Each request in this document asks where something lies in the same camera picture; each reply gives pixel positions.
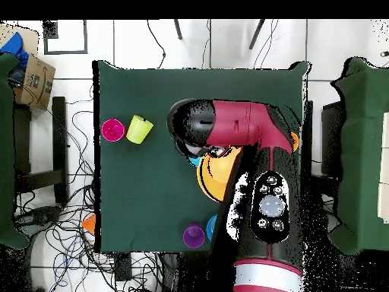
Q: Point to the orange bowl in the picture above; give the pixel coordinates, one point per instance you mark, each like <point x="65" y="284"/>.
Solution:
<point x="89" y="223"/>

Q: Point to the pink cup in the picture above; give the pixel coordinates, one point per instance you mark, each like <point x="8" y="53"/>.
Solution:
<point x="113" y="130"/>

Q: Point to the dark green tablecloth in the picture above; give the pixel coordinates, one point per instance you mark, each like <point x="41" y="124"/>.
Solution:
<point x="146" y="182"/>

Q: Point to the blue bowl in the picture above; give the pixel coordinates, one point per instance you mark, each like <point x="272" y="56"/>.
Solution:
<point x="211" y="228"/>

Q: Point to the large yellow bowl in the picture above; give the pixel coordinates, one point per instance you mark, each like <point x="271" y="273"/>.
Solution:
<point x="218" y="173"/>

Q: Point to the grey floor device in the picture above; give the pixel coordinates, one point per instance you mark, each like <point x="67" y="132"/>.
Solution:
<point x="39" y="217"/>

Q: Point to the purple cup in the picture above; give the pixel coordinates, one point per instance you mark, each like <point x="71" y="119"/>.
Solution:
<point x="194" y="236"/>

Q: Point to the green cloth covered table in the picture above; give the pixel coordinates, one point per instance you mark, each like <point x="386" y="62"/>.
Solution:
<point x="6" y="152"/>
<point x="364" y="152"/>

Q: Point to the yellow-green cup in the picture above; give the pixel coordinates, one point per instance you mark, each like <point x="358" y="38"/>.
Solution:
<point x="139" y="130"/>

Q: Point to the white box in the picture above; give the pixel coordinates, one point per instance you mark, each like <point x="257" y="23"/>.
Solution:
<point x="384" y="167"/>

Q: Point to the black chair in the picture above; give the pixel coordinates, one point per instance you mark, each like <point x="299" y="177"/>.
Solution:
<point x="331" y="137"/>

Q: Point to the printed cardboard box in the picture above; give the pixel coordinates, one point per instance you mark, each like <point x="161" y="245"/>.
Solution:
<point x="36" y="85"/>

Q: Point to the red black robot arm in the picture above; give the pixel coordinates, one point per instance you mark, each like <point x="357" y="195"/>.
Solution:
<point x="237" y="121"/>

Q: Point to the dark chair leg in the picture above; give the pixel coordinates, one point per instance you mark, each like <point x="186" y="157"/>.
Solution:
<point x="178" y="29"/>
<point x="256" y="33"/>

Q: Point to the black floor frame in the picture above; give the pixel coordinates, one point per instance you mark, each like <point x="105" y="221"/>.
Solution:
<point x="50" y="30"/>

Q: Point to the cyan bowl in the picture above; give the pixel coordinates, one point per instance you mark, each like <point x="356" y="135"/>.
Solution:
<point x="194" y="160"/>

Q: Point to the blue cloth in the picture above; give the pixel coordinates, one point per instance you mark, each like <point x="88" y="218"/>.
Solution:
<point x="13" y="47"/>

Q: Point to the orange cup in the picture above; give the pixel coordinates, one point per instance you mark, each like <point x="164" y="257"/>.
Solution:
<point x="294" y="141"/>

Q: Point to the black stand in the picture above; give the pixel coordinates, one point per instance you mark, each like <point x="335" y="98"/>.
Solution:
<point x="59" y="149"/>

